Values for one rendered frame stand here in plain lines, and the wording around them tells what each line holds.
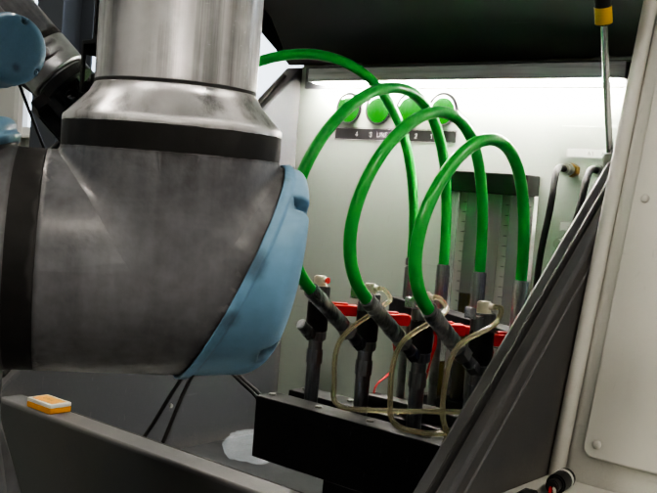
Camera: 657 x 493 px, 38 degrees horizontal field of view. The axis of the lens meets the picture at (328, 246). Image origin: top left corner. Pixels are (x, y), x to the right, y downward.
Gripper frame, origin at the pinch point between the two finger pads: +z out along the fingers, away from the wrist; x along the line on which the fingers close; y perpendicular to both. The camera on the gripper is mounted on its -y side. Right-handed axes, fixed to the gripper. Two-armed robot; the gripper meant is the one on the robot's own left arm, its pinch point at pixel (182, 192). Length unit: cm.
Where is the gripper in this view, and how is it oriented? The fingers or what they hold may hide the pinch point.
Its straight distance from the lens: 121.3
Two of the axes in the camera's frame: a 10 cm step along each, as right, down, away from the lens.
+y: -7.1, 6.4, -2.9
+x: 2.5, -1.5, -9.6
